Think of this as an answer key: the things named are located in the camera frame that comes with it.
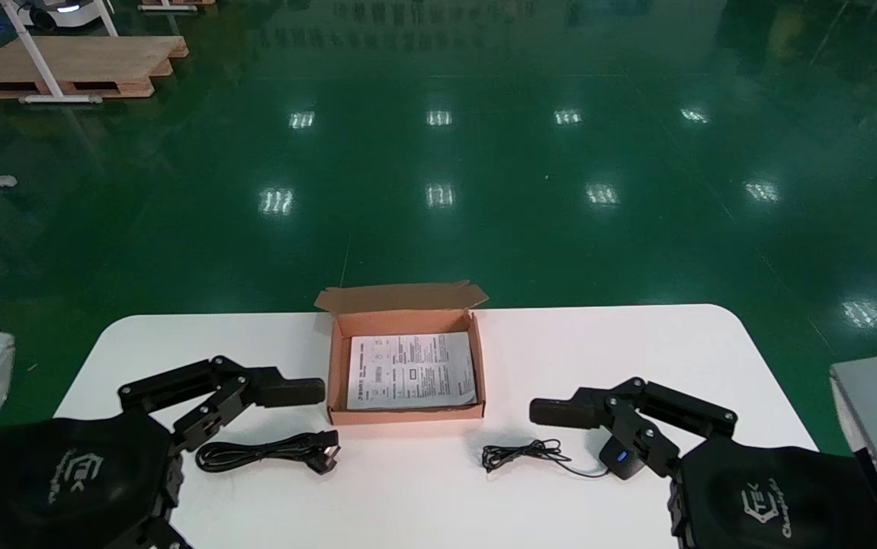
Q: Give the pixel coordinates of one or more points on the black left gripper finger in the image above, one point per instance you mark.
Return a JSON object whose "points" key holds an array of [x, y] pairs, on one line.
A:
{"points": [[286, 392], [164, 537]]}

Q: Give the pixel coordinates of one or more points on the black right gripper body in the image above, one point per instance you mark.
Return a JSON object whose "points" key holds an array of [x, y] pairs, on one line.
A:
{"points": [[774, 503]]}

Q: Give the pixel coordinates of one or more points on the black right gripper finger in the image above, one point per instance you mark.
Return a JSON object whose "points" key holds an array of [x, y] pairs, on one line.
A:
{"points": [[568, 412]]}

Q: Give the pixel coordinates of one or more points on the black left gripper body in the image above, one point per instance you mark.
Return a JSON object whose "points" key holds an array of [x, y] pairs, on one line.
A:
{"points": [[65, 488]]}

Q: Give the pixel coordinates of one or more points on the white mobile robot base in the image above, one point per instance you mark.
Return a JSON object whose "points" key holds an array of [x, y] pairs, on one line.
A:
{"points": [[65, 11]]}

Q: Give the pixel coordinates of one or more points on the brown cardboard storage box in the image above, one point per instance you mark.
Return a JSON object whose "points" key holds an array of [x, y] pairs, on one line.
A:
{"points": [[400, 296]]}

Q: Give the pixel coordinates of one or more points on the white printed instruction sheet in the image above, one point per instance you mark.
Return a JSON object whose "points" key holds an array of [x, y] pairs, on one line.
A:
{"points": [[412, 370]]}

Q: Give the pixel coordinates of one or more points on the large wooden pallet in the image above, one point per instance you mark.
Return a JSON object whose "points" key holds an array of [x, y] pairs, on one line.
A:
{"points": [[95, 65]]}

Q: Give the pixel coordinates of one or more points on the white metal table frame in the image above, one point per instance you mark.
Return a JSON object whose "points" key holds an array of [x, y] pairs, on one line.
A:
{"points": [[30, 49]]}

